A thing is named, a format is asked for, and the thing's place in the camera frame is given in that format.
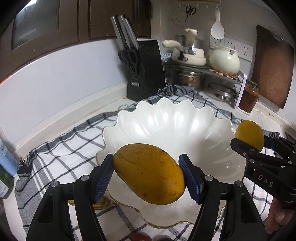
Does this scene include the white scalloped bowl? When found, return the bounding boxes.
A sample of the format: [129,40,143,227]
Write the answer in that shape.
[95,97,247,230]

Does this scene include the white wall outlet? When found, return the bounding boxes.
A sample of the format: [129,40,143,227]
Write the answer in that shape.
[210,35,223,49]
[238,42,253,62]
[223,38,239,50]

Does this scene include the steel pot lid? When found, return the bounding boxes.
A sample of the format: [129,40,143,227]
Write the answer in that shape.
[208,82,238,102]

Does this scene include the small steel pot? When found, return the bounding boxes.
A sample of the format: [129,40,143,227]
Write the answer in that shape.
[175,34,205,49]

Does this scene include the wooden bead trivet mat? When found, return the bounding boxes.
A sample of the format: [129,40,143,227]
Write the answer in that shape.
[209,67,238,80]

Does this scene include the person's right hand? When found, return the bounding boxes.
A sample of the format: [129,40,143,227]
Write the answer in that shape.
[265,198,293,235]

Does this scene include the black and white checked cloth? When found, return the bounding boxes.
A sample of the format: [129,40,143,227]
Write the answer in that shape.
[15,85,281,241]

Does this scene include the cream frying pan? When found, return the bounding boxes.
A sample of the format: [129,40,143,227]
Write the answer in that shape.
[162,39,207,66]

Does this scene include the black knife block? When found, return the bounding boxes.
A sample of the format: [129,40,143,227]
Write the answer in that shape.
[127,40,166,102]

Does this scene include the black hanging scissors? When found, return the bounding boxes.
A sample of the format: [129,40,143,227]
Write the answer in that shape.
[185,5,197,17]

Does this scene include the wall hook rail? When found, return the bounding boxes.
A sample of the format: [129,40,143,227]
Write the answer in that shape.
[178,0,222,10]

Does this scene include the brown wall cabinet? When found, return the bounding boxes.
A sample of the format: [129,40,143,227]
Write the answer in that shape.
[0,0,152,85]

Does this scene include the green label bottle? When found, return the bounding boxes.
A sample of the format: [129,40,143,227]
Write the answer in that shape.
[0,170,15,200]

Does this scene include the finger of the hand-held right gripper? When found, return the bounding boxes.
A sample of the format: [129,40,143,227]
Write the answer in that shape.
[230,138,289,166]
[263,130,296,160]

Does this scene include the large steel stockpot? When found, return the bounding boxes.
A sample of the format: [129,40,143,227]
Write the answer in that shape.
[168,66,206,92]

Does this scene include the black kitchen scissors in block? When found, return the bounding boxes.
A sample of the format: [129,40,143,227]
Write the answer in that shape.
[118,49,140,76]

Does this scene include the blue plastic bottle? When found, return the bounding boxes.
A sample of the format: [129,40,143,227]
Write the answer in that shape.
[0,138,19,178]

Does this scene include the white rice paddle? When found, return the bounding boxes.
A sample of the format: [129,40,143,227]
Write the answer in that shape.
[210,6,225,40]

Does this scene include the steel-handled knife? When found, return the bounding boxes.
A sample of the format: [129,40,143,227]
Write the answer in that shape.
[110,16,126,51]
[118,15,136,50]
[125,14,140,50]

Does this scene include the small red plum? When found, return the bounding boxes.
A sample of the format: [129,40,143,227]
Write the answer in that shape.
[129,232,152,241]

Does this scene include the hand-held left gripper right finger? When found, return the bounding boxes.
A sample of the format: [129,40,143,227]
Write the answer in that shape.
[179,153,269,241]

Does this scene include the brown wooden cutting board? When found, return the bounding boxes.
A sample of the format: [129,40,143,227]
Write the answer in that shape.
[251,24,295,110]

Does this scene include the hanging round wire trivet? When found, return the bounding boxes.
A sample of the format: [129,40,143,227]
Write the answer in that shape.
[171,5,191,24]

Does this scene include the glass jar of chili sauce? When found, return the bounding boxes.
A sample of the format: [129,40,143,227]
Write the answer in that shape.
[238,80,260,113]

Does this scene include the smooth yellow mango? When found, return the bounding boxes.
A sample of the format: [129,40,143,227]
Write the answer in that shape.
[235,120,265,153]

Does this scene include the grey kitchen shelf rack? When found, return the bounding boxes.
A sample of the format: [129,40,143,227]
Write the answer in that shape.
[163,59,248,109]

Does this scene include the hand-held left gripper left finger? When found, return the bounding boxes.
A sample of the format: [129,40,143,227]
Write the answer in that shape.
[26,153,115,241]

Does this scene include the speckled orange-yellow mango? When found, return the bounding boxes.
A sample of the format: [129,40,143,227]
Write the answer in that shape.
[112,143,186,205]

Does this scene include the cream round casserole pot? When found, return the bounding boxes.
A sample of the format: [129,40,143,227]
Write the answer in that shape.
[209,44,241,76]

